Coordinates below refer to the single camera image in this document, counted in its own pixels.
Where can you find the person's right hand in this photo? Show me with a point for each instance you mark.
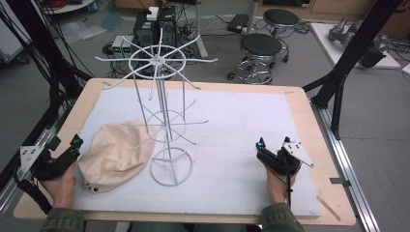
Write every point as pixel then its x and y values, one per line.
pixel 278 188

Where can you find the clear plastic sheet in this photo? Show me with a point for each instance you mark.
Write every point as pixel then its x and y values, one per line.
pixel 82 30

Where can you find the grey metal table leg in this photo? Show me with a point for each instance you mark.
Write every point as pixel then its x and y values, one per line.
pixel 252 16
pixel 199 29

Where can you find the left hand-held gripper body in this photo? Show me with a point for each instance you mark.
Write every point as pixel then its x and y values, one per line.
pixel 48 166

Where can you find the grey tape strip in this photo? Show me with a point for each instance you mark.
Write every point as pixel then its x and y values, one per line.
pixel 340 181

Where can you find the black flat device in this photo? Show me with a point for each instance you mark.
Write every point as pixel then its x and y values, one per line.
pixel 238 22

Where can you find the white foam mat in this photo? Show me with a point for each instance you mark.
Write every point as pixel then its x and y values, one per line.
pixel 232 135

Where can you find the wooden stick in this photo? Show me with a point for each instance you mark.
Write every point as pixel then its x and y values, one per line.
pixel 328 208

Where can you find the beige cap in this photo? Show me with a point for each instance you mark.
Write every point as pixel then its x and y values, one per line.
pixel 112 158

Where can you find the small black round stool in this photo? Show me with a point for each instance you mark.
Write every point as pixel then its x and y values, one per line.
pixel 281 16

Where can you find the large black round stool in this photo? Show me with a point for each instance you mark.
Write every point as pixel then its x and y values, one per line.
pixel 260 45

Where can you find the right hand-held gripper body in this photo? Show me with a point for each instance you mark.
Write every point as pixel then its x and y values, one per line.
pixel 280 161

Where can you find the grey box with green light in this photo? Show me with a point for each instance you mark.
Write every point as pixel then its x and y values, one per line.
pixel 127 45
pixel 117 44

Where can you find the white board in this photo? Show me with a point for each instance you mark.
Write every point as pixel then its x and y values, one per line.
pixel 325 42

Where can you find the white cabinet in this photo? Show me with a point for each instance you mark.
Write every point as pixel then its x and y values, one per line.
pixel 11 38

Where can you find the aluminium rail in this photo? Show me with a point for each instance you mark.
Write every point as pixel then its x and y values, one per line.
pixel 348 167
pixel 19 180

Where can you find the round white table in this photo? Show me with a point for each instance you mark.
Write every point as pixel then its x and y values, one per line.
pixel 69 5

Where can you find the person's left hand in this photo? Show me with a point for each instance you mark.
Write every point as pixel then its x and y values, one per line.
pixel 63 188

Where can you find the white box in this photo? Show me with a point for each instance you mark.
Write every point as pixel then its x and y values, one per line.
pixel 152 13

